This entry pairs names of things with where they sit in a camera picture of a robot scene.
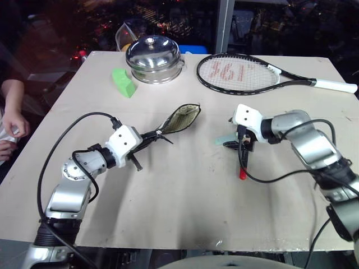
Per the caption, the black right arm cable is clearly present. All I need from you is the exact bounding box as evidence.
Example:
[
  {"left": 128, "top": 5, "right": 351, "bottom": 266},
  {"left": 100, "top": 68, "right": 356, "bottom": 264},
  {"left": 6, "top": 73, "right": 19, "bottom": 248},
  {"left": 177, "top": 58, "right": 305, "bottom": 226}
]
[{"left": 237, "top": 119, "right": 359, "bottom": 197}]

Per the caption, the grid pattern zipper pouch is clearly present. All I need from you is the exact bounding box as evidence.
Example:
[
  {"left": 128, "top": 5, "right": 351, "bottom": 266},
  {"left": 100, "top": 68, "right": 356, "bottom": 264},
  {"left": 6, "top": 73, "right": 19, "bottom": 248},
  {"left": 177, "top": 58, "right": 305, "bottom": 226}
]
[{"left": 141, "top": 103, "right": 202, "bottom": 144}]

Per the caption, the grey metal post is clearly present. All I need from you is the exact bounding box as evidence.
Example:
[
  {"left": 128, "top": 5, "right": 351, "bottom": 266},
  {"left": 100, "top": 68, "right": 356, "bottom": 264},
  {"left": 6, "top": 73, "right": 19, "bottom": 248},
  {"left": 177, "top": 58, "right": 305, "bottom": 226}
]
[{"left": 215, "top": 0, "right": 237, "bottom": 54}]

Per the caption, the grey rounded shape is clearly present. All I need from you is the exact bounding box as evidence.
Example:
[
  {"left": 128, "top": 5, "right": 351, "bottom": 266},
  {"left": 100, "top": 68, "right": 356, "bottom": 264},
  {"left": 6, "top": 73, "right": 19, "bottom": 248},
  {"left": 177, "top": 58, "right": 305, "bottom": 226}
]
[{"left": 157, "top": 253, "right": 287, "bottom": 269}]

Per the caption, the black white tennis racket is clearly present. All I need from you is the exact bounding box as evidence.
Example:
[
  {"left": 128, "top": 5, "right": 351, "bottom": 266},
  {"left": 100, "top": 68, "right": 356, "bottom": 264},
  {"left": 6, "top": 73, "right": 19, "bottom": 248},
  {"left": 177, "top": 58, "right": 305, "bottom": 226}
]
[{"left": 196, "top": 53, "right": 359, "bottom": 96}]

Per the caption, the bystander bare hand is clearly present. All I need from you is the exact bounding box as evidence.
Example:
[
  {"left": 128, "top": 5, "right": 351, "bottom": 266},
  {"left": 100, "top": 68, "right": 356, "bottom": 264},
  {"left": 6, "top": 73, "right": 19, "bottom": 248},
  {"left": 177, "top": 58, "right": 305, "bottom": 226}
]
[
  {"left": 2, "top": 110, "right": 31, "bottom": 138},
  {"left": 0, "top": 139, "right": 19, "bottom": 163}
]

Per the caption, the blue box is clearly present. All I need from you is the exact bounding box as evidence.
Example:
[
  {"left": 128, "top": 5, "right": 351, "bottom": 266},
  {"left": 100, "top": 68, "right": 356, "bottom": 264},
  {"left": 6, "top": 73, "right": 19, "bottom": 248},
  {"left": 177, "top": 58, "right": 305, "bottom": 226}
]
[{"left": 178, "top": 44, "right": 209, "bottom": 55}]

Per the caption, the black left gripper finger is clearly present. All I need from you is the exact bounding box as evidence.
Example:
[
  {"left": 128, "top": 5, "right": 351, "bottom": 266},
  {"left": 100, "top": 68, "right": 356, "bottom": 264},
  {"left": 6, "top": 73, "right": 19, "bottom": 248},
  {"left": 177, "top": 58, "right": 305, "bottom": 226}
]
[
  {"left": 153, "top": 132, "right": 174, "bottom": 145},
  {"left": 129, "top": 153, "right": 144, "bottom": 172}
]

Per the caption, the thin black cable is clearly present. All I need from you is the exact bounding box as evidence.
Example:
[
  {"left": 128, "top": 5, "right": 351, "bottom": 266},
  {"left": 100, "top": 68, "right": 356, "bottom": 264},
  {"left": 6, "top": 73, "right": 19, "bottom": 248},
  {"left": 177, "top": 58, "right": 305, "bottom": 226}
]
[{"left": 304, "top": 217, "right": 333, "bottom": 269}]

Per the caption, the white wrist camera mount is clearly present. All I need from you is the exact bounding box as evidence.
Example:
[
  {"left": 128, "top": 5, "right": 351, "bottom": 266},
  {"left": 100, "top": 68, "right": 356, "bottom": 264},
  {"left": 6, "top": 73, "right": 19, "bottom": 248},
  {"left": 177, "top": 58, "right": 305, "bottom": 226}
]
[
  {"left": 228, "top": 104, "right": 270, "bottom": 142},
  {"left": 105, "top": 125, "right": 143, "bottom": 169}
]

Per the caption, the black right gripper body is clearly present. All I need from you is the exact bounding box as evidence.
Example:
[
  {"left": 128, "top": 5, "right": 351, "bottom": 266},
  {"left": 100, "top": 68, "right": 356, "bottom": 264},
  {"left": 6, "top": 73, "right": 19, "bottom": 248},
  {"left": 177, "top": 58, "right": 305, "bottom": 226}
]
[{"left": 237, "top": 124, "right": 257, "bottom": 154}]

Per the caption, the green sponge block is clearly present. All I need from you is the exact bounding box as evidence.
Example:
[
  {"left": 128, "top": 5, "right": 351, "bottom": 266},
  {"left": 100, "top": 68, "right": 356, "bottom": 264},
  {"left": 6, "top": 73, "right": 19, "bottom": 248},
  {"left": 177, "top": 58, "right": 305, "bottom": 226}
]
[{"left": 111, "top": 68, "right": 137, "bottom": 99}]

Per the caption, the clear plastic container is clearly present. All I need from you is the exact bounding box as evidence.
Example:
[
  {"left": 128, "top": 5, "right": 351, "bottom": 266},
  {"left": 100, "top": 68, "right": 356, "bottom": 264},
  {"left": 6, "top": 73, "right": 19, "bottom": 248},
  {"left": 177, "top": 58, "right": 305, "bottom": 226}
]
[{"left": 115, "top": 22, "right": 140, "bottom": 53}]

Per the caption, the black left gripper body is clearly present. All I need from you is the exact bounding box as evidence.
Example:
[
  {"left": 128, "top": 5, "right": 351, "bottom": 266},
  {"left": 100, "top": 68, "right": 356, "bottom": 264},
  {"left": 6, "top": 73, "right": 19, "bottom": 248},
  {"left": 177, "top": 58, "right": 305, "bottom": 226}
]
[{"left": 127, "top": 133, "right": 158, "bottom": 159}]

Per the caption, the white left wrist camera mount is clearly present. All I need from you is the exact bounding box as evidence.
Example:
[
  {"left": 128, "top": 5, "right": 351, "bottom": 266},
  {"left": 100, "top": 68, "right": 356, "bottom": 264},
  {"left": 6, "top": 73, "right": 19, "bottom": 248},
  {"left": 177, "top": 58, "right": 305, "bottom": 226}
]
[{"left": 105, "top": 125, "right": 143, "bottom": 169}]

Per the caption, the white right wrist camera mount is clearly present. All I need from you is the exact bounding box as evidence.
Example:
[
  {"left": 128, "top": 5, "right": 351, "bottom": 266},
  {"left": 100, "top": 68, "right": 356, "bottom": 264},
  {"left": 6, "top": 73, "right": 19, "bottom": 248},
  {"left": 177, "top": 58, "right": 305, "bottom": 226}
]
[{"left": 228, "top": 104, "right": 270, "bottom": 142}]

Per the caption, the stainless steel pot lid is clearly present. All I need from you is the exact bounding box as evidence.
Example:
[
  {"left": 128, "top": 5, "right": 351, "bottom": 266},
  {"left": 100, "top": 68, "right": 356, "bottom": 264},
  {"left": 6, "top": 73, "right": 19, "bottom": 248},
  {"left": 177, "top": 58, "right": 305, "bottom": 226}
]
[{"left": 125, "top": 35, "right": 181, "bottom": 70}]

